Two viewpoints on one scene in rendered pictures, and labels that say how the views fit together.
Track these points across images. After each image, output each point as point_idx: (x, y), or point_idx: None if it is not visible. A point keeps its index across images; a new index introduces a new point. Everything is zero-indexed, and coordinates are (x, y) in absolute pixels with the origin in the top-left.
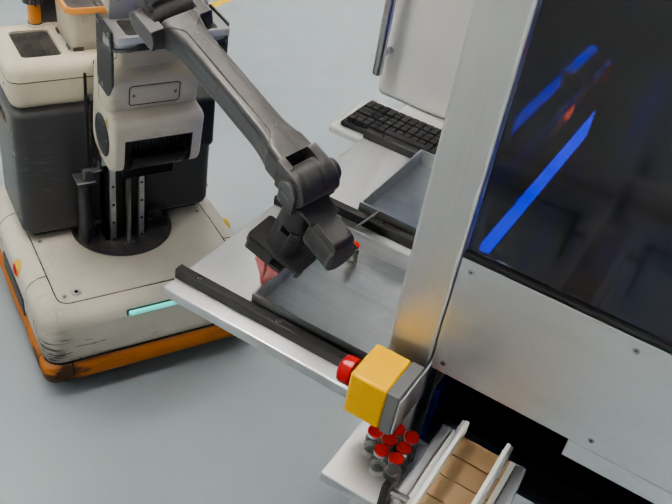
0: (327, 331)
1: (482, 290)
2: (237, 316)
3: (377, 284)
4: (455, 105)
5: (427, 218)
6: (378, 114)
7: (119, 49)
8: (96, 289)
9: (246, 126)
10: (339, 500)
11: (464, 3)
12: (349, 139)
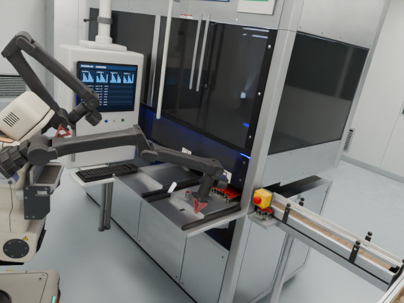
0: (223, 207)
1: (270, 160)
2: (205, 224)
3: None
4: (269, 122)
5: (262, 151)
6: (89, 172)
7: (51, 192)
8: None
9: (197, 164)
10: (153, 302)
11: None
12: (92, 185)
